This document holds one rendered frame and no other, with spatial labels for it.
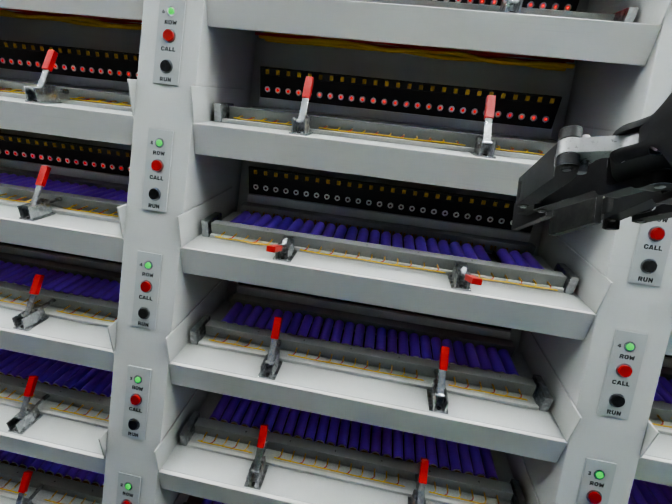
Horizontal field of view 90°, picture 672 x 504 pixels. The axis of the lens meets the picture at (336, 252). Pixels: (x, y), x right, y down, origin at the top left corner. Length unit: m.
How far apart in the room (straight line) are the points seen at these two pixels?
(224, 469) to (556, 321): 0.57
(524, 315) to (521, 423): 0.17
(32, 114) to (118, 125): 0.15
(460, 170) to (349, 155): 0.16
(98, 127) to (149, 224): 0.17
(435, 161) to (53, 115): 0.59
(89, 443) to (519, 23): 0.93
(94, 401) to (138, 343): 0.21
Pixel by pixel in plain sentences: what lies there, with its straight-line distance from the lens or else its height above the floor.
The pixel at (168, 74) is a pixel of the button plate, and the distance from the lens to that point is 0.62.
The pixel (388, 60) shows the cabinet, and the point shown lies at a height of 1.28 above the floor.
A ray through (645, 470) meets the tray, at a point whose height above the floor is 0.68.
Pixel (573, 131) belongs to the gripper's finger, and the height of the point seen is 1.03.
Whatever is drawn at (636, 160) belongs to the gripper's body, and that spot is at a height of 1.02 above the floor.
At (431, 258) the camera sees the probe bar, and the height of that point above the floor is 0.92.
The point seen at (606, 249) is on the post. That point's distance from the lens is 0.59.
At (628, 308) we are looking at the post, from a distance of 0.61.
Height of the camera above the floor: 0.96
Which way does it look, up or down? 6 degrees down
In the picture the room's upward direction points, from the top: 8 degrees clockwise
